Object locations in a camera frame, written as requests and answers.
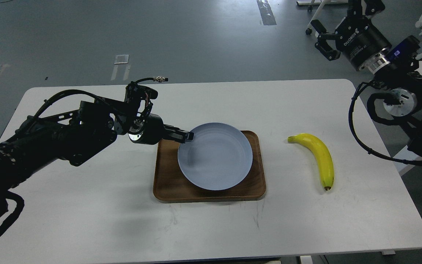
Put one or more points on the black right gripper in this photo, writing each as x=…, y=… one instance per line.
x=355, y=37

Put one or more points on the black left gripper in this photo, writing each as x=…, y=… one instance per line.
x=155, y=130

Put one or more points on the light blue plate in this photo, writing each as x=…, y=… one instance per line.
x=218, y=158

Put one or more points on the yellow banana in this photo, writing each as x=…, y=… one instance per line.
x=322, y=156

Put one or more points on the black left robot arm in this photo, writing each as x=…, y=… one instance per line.
x=75, y=125

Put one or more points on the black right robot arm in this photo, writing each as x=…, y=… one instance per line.
x=394, y=69

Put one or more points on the white wheeled chair base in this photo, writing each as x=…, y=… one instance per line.
x=320, y=3

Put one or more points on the brown wooden tray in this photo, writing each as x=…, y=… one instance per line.
x=171, y=186

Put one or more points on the grey floor tape strip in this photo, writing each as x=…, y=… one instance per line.
x=266, y=13

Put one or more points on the white floor marker patch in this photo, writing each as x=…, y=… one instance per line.
x=121, y=59

